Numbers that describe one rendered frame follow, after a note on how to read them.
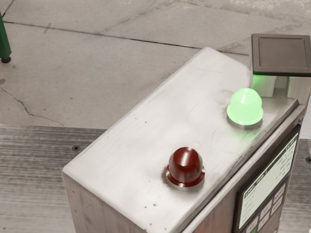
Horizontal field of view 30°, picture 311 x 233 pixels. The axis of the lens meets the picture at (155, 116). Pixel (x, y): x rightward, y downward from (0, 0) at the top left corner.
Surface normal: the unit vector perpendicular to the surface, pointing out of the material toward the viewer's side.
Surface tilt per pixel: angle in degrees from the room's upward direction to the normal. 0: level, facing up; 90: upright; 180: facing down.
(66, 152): 0
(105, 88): 0
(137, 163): 0
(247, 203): 90
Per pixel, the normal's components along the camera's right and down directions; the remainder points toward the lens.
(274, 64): -0.03, -0.68
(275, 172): 0.77, 0.46
